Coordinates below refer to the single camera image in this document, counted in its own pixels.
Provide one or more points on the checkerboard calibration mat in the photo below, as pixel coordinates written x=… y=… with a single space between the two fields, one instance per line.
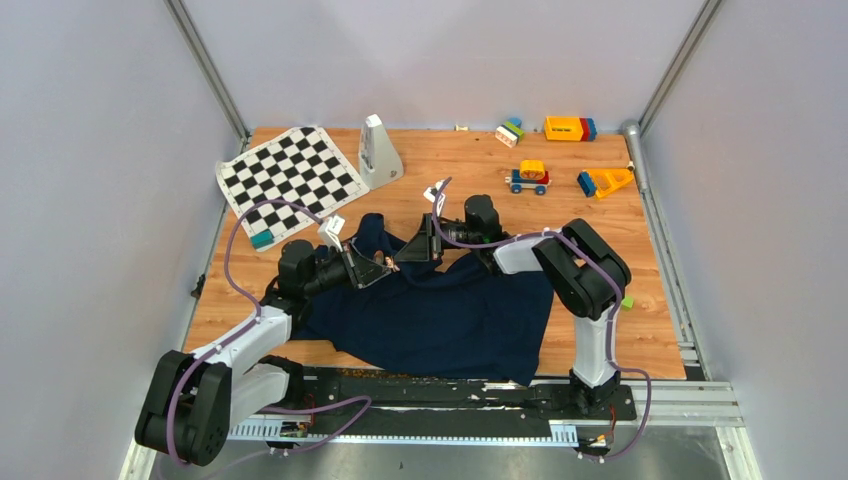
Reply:
x=303 y=166

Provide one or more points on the orange blue toy ramp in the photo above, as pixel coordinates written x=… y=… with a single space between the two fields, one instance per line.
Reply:
x=600 y=183

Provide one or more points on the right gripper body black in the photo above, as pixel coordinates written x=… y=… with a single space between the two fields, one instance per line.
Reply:
x=458 y=232

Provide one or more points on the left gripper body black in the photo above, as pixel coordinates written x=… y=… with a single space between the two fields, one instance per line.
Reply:
x=330 y=274

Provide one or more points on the yellow red blue brick box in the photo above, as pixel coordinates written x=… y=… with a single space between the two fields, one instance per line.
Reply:
x=570 y=129

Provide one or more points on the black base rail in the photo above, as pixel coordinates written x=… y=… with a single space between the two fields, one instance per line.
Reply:
x=372 y=405

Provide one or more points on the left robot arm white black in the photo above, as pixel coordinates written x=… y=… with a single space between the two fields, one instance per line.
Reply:
x=195 y=398

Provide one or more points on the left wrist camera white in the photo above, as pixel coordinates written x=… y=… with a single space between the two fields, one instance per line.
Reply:
x=329 y=231

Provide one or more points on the navy blue garment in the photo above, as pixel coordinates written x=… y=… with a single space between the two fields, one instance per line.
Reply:
x=460 y=323

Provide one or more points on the toy car with yellow top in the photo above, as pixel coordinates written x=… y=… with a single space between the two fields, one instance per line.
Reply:
x=530 y=175

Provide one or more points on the grey metal pipe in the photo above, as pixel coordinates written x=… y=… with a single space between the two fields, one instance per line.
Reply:
x=632 y=134

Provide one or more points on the white green blue brick stack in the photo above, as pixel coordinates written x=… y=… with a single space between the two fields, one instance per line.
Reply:
x=510 y=132

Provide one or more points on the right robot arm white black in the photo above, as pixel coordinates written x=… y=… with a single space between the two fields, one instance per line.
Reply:
x=587 y=275

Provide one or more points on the white metronome-shaped object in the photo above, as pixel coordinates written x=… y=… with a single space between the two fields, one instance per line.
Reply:
x=379 y=161

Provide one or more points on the teal block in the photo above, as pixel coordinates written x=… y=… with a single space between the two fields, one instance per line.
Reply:
x=262 y=240

